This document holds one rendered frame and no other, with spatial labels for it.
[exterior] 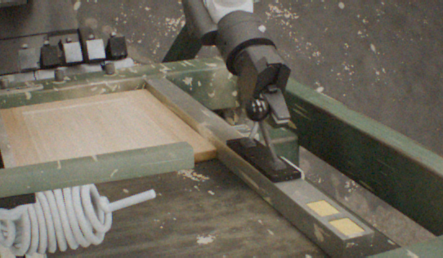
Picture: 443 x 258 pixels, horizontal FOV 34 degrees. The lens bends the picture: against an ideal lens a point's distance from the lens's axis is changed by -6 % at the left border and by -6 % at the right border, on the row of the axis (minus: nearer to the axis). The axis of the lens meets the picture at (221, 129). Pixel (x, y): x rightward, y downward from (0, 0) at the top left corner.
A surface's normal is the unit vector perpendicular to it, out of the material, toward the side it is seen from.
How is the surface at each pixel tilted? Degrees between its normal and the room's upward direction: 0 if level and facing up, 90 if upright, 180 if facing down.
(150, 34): 0
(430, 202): 90
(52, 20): 0
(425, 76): 0
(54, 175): 32
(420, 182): 90
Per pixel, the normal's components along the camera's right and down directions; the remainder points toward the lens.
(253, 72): -0.93, 0.14
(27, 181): 0.36, 0.27
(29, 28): 0.29, -0.27
